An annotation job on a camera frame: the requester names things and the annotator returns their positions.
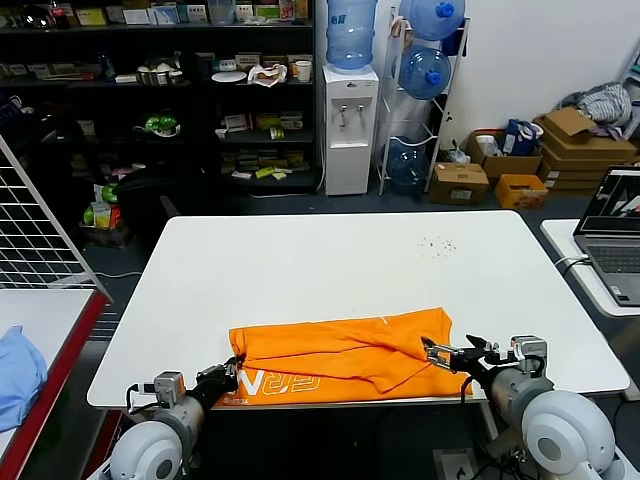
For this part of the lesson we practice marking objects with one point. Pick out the white plate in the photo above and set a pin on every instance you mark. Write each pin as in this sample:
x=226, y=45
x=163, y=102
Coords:
x=229, y=77

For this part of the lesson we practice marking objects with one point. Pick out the metal bowl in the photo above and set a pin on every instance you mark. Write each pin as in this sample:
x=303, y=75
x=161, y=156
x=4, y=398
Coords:
x=156, y=76

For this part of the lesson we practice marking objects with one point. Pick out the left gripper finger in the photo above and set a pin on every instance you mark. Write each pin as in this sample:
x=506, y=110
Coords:
x=233, y=365
x=240, y=372

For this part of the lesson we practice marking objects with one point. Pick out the blue water jug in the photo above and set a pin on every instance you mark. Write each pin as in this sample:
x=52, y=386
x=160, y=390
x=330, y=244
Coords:
x=421, y=76
x=406, y=166
x=426, y=20

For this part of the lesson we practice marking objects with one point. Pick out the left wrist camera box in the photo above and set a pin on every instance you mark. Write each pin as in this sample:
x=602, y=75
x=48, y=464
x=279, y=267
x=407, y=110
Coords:
x=169, y=386

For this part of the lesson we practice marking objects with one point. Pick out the cola bottle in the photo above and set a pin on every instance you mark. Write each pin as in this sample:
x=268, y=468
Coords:
x=61, y=15

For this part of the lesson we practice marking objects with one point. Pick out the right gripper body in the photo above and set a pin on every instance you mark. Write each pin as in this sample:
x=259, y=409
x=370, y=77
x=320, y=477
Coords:
x=477, y=367

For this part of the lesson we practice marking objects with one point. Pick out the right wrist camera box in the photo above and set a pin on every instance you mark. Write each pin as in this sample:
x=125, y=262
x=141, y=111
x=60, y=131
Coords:
x=527, y=350

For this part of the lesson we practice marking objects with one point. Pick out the white container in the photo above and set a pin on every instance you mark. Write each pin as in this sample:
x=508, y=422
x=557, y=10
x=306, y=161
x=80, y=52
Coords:
x=487, y=146

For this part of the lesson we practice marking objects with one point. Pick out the white side table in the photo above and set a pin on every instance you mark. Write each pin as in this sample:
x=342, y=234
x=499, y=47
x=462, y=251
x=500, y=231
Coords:
x=561, y=241

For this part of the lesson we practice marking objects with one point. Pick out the scattered dark crumbs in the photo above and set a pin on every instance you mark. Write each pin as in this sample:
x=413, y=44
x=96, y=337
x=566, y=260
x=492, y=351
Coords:
x=437, y=247

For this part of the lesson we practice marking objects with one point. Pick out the blue labelled water bottle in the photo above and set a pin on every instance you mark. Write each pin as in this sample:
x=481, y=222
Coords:
x=351, y=45

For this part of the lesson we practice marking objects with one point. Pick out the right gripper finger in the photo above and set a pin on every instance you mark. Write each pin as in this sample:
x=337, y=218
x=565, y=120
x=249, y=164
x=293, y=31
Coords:
x=440, y=356
x=485, y=350

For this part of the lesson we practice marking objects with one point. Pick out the grey laptop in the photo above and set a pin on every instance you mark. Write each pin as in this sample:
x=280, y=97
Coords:
x=611, y=260

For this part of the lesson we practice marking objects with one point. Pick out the grey clothes pile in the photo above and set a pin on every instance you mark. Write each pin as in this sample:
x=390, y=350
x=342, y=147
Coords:
x=606, y=103

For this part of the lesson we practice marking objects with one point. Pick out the light blue cloth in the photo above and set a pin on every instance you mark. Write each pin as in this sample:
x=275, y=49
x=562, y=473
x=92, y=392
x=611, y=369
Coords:
x=20, y=375

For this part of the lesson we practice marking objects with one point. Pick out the closed brown cardboard box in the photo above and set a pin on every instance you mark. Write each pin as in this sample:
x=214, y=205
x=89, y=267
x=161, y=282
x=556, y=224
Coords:
x=458, y=186

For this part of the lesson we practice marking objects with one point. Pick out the black shelving unit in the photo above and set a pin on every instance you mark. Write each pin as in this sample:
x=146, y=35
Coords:
x=126, y=85

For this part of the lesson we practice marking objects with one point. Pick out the grey table leg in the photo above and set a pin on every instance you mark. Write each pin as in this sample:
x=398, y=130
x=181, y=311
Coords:
x=500, y=444

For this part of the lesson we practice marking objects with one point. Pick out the basket of green packages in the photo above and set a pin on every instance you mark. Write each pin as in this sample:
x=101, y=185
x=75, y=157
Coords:
x=103, y=216

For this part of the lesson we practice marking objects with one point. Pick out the grey plastic bag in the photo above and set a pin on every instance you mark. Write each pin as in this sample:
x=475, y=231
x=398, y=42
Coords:
x=458, y=156

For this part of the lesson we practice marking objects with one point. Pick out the clear plastic container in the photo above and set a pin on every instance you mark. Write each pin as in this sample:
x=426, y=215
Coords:
x=222, y=12

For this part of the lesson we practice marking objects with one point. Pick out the white water dispenser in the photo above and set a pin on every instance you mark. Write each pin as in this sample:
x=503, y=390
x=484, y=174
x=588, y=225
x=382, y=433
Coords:
x=346, y=166

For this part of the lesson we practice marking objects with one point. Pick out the white plastic bag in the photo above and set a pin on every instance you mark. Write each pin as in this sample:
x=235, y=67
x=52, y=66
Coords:
x=266, y=76

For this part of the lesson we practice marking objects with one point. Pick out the black office chair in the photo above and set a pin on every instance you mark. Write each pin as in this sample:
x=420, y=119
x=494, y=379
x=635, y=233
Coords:
x=146, y=201

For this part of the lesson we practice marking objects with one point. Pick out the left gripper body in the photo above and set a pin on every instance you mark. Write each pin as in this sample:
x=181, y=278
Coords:
x=215, y=382

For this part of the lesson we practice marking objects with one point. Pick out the red-edged white table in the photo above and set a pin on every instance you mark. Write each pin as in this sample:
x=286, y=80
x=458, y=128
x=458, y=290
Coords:
x=60, y=370

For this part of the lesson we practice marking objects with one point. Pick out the blue shopping bag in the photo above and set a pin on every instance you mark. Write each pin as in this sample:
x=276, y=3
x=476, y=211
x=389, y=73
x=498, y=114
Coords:
x=516, y=138

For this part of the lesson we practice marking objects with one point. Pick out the white paper cup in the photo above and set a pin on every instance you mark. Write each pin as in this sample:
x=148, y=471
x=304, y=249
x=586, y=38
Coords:
x=303, y=73

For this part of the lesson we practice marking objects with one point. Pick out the grey arrow-marked plate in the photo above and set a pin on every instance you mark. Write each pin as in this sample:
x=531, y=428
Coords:
x=455, y=467

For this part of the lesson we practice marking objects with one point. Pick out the orange cardboard box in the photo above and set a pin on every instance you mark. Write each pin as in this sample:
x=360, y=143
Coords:
x=521, y=198

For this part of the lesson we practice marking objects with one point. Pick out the orange T-shirt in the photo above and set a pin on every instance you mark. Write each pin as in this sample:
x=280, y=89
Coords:
x=325, y=350

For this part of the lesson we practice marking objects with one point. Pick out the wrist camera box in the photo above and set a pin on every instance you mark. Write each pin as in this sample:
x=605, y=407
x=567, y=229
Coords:
x=169, y=386
x=527, y=350

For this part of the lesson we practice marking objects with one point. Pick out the flat cardboard box stack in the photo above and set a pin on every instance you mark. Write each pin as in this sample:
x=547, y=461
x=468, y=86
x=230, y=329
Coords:
x=571, y=173

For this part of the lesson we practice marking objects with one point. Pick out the large open cardboard box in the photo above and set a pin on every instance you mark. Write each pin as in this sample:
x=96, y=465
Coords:
x=581, y=141

